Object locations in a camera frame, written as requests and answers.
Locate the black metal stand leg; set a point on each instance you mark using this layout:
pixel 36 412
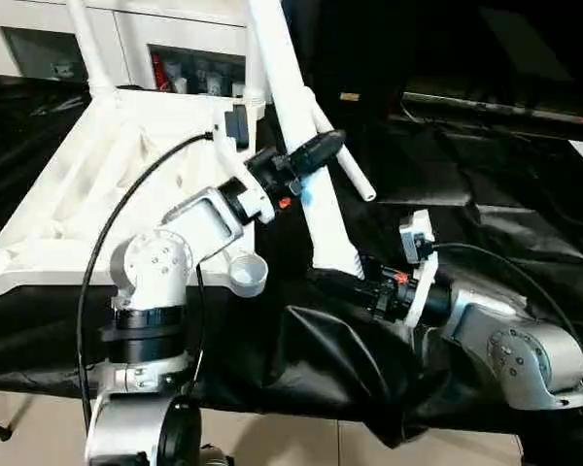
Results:
pixel 0 422

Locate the dark robot lower body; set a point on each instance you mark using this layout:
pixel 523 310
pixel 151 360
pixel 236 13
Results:
pixel 216 456

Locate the black work mat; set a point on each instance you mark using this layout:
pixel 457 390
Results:
pixel 296 349

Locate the small tan label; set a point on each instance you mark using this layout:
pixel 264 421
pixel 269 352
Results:
pixel 350 96

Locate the white table frame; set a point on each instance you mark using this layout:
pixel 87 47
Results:
pixel 126 145

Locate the white glass-door cabinet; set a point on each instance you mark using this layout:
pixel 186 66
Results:
pixel 126 34

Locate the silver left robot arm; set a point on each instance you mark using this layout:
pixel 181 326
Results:
pixel 165 257

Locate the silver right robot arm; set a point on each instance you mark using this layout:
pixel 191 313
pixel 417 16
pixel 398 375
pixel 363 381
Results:
pixel 515 340

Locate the white plastic table leg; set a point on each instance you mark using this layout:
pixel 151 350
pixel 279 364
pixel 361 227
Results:
pixel 94 53
pixel 291 87
pixel 255 82
pixel 354 170

